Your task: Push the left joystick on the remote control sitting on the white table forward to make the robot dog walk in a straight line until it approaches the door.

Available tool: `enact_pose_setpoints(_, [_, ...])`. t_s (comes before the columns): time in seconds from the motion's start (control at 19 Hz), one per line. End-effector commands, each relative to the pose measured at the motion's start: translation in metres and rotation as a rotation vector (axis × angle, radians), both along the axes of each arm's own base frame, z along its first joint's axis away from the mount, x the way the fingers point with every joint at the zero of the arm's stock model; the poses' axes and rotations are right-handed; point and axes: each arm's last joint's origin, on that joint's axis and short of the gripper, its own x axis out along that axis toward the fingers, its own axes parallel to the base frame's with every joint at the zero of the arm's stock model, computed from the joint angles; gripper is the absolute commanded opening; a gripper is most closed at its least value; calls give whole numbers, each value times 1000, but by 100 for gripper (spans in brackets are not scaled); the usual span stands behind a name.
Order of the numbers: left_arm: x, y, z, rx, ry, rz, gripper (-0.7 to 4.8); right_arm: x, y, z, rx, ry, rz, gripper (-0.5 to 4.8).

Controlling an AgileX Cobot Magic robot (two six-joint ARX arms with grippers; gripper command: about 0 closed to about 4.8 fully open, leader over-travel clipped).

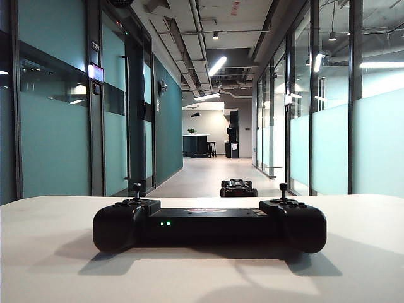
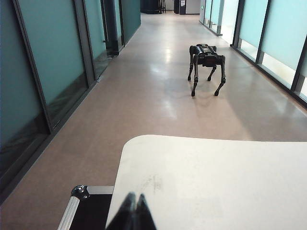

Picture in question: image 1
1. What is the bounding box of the low hanging tube light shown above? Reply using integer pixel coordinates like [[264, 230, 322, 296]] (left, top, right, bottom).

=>
[[194, 92, 221, 102]]

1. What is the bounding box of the dark bar counter white top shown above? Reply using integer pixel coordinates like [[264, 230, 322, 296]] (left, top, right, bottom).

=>
[[182, 134, 211, 158]]

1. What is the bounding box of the long white ceiling tube light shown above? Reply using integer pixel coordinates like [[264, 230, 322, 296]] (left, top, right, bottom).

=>
[[207, 56, 228, 76]]

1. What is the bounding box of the black remote control with joysticks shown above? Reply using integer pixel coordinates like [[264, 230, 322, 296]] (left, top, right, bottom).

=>
[[92, 182, 328, 254]]

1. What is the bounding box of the tall black cabinet machine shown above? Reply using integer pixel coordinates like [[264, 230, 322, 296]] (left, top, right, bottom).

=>
[[225, 110, 240, 159]]

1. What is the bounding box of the black quadruped robot dog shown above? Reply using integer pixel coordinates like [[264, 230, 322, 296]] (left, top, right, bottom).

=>
[[220, 178, 258, 198]]

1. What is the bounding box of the glowing door display panel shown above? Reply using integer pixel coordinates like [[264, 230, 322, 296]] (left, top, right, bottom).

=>
[[88, 63, 105, 84]]

